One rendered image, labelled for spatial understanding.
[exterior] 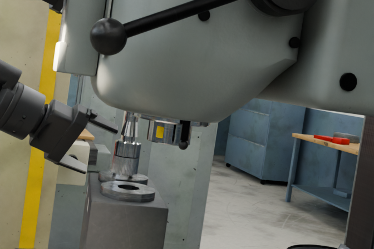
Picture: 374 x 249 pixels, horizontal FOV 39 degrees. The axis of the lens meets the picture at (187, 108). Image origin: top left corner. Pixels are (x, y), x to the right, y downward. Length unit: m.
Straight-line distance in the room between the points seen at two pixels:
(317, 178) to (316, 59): 7.35
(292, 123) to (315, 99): 7.46
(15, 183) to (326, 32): 1.93
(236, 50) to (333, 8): 0.10
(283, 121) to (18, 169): 5.96
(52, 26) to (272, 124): 5.85
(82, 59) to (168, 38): 0.10
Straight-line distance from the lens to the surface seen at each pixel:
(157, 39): 0.48
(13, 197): 2.35
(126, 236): 0.84
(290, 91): 0.56
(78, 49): 0.54
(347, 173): 7.32
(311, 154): 8.03
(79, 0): 0.54
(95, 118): 0.96
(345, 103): 0.54
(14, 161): 2.31
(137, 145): 0.95
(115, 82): 0.51
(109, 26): 0.42
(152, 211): 0.83
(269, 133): 7.82
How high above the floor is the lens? 1.35
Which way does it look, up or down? 3 degrees down
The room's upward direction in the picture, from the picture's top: 8 degrees clockwise
